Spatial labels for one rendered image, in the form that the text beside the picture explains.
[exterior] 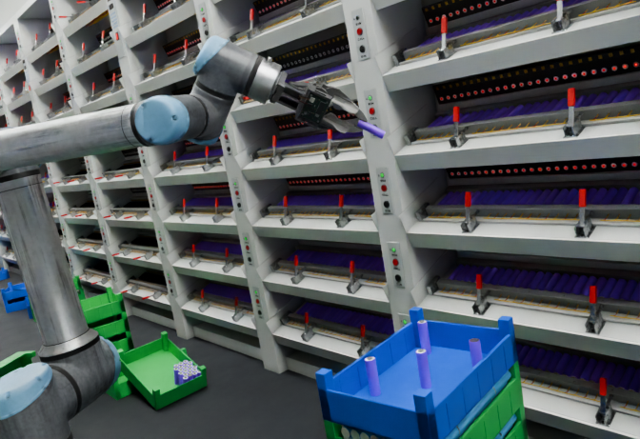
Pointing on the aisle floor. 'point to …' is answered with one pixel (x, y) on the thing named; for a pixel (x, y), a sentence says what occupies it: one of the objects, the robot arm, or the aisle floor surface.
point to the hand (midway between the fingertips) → (359, 122)
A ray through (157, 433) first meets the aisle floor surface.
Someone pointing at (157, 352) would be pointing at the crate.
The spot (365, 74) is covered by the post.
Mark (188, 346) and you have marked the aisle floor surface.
